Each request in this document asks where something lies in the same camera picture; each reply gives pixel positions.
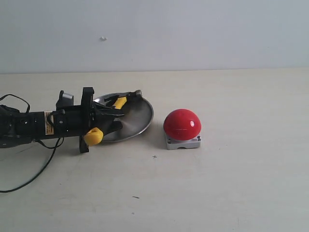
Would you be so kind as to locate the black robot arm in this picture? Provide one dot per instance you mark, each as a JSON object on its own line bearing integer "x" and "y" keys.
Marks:
{"x": 19, "y": 128}

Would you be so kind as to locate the round stainless steel plate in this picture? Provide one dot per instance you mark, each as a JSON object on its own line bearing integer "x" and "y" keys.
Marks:
{"x": 138, "y": 115}

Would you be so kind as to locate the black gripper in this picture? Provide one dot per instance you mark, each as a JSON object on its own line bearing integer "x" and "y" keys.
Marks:
{"x": 77, "y": 120}

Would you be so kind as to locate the red dome push button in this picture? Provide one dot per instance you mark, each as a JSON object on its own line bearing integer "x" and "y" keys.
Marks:
{"x": 182, "y": 129}

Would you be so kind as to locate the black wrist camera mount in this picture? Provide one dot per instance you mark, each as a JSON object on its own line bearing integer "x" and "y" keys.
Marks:
{"x": 64, "y": 100}

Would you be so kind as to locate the yellow black claw hammer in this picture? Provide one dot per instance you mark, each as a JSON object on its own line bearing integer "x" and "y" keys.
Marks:
{"x": 119, "y": 102}

